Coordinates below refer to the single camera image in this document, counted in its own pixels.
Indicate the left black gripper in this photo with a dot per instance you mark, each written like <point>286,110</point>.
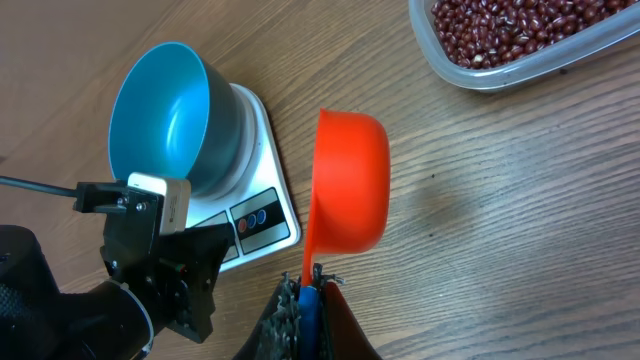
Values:
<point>173,275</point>

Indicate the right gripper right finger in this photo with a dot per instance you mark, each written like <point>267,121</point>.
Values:
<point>340,335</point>

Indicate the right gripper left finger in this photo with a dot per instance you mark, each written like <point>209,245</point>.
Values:
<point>276,334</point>

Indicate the orange scoop with blue handle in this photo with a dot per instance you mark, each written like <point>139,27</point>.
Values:
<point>349,203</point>

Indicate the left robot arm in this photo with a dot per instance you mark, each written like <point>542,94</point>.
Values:
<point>38,321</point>

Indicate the white digital kitchen scale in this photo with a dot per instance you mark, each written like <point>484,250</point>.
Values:
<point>253,198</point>

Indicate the blue metal bowl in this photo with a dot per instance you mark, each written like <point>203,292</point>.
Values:
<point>175,116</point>

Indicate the clear plastic container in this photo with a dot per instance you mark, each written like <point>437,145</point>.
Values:
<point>586,43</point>

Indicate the red adzuki beans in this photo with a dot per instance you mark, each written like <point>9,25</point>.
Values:
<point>483,34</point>

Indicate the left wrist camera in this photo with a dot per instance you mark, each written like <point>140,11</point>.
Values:
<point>174,194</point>

